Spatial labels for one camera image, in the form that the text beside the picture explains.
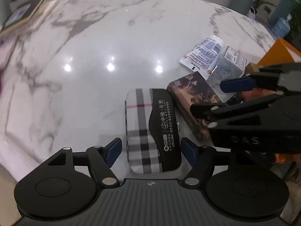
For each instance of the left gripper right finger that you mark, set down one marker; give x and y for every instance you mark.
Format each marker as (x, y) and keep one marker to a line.
(201, 160)

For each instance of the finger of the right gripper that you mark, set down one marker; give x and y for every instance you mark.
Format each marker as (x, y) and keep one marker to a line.
(218, 111)
(260, 80)

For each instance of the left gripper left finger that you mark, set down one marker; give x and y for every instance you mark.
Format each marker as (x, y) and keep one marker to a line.
(101, 159)

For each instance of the brown cardboard box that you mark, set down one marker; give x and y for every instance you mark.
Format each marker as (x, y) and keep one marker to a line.
(252, 68)

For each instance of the plaid glasses case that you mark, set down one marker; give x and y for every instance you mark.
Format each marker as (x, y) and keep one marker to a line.
(152, 136)

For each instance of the dark illustrated box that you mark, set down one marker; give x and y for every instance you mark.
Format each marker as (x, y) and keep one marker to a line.
(188, 90)

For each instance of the small grey labelled box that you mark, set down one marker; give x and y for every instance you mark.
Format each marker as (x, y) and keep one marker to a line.
(230, 65)

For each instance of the white blue lotion tube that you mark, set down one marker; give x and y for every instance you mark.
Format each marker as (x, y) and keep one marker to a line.
(203, 57)

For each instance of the water jug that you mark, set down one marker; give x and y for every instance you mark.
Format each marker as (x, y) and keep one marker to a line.
(281, 27)

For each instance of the grey trash bin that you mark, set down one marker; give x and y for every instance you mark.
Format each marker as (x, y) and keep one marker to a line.
(241, 6)

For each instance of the stacked books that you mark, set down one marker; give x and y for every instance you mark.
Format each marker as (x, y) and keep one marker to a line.
(29, 14)

